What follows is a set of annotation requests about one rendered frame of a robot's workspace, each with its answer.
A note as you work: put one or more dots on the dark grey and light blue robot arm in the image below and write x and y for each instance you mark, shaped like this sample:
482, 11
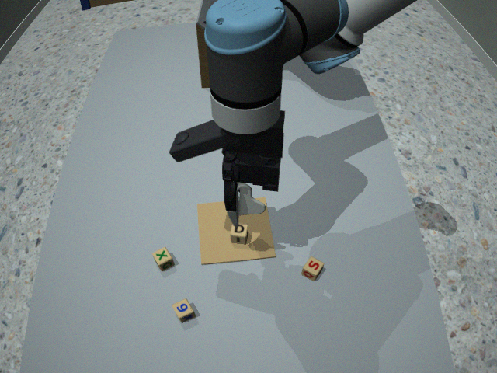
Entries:
249, 41

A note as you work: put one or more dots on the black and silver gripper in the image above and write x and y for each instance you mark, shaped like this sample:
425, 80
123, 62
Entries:
255, 161

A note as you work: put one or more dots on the tan square mat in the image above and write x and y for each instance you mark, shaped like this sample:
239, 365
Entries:
214, 232

